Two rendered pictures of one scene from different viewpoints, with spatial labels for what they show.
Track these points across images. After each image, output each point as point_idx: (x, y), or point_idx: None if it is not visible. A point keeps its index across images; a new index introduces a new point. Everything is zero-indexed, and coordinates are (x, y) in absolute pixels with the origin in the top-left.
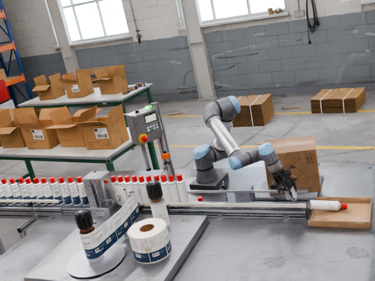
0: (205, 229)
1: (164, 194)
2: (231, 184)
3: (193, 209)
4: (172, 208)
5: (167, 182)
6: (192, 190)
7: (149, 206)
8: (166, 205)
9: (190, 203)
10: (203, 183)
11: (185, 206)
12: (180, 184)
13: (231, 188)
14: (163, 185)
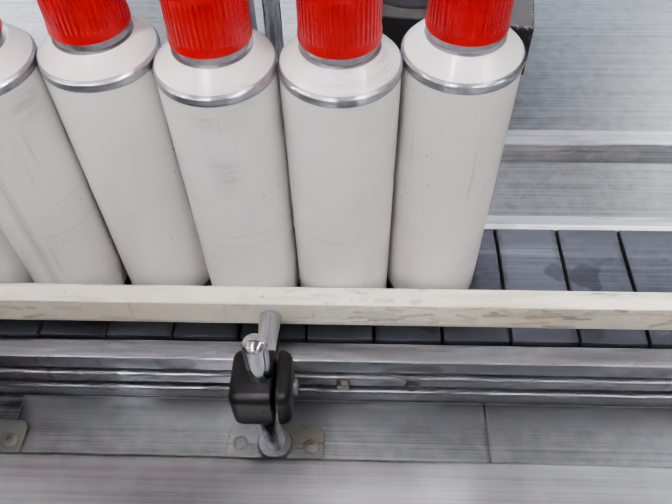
0: None
1: (225, 219)
2: (577, 0)
3: (562, 345)
4: (305, 326)
5: (272, 66)
6: (534, 142)
7: (23, 318)
8: (243, 316)
9: (545, 307)
10: (424, 4)
11: (476, 326)
12: (489, 97)
13: (607, 39)
14: (212, 121)
